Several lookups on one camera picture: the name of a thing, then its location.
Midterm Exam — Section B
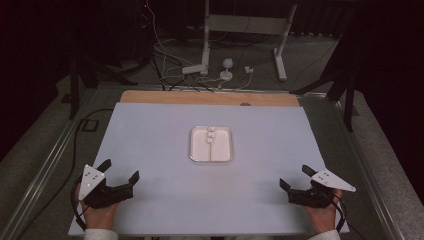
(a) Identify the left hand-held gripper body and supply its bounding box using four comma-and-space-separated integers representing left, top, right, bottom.
77, 164, 135, 210

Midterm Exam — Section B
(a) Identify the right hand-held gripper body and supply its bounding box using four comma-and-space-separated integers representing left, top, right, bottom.
287, 167, 357, 210

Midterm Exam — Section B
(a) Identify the white square tray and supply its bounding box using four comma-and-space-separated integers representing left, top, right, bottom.
189, 125, 234, 164

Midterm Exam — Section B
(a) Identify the person's left hand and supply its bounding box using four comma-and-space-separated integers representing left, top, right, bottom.
74, 183, 120, 232

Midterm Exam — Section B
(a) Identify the person's right hand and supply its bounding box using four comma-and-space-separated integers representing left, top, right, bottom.
301, 188, 344, 234

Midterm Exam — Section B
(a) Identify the pale blue table mat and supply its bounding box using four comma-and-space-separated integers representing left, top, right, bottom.
67, 101, 350, 237

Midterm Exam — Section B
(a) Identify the black metal stand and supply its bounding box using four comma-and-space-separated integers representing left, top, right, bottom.
67, 49, 149, 120
289, 36, 359, 133

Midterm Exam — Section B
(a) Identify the white power strip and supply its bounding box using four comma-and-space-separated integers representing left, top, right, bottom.
181, 64, 208, 75

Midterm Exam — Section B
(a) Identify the small white round webcam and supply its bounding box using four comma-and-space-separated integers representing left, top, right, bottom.
219, 57, 235, 82

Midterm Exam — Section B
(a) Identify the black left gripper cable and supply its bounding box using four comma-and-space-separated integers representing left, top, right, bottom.
70, 176, 90, 232

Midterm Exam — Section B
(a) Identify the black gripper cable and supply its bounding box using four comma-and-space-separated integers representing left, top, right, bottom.
328, 191, 348, 234
70, 176, 90, 232

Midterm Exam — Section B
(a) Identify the long black floor cable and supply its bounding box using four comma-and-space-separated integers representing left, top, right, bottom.
15, 108, 115, 240

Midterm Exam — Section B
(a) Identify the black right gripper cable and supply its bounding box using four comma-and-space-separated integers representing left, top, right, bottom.
328, 191, 348, 234

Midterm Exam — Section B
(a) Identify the black square floor frame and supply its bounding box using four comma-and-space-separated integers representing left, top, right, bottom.
81, 118, 100, 132

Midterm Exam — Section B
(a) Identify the silver metal floor rail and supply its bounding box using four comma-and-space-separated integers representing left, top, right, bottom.
0, 87, 98, 240
301, 92, 406, 240

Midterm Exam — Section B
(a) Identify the white floor cable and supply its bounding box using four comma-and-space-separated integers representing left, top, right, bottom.
145, 0, 254, 91

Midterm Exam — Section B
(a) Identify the white metal stand frame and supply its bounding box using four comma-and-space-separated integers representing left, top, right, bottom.
181, 0, 298, 82

